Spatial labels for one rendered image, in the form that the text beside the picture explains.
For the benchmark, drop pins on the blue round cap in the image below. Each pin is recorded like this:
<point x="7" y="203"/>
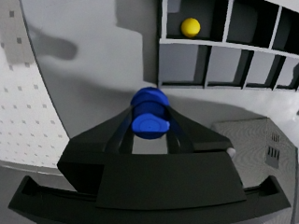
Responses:
<point x="149" y="120"/>

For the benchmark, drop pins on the yellow ball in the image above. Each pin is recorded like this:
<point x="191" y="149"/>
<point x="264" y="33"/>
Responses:
<point x="190" y="27"/>

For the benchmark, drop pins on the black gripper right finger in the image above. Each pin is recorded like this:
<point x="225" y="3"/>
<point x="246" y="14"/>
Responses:
<point x="193" y="137"/>

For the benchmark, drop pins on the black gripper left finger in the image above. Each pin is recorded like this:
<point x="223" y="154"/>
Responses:
<point x="107" y="135"/>

